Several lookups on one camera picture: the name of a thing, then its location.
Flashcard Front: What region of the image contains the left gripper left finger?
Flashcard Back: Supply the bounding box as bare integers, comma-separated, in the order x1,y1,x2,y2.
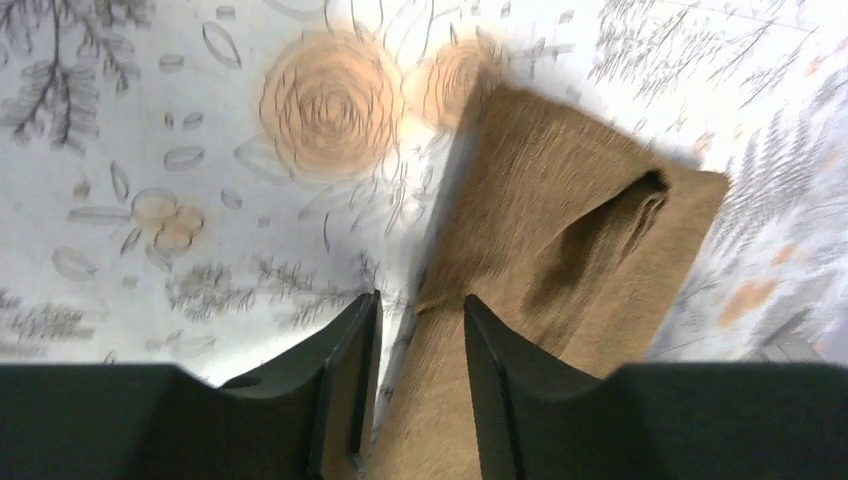
1,292,382,479

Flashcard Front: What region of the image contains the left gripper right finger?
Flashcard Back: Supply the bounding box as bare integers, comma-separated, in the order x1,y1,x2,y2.
464,295,847,480

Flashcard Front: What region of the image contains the floral tablecloth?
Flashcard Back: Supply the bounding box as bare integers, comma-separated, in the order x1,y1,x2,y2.
1,1,847,409

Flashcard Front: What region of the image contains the brown cloth napkin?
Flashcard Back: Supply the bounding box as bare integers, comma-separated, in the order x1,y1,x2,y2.
369,84,729,479

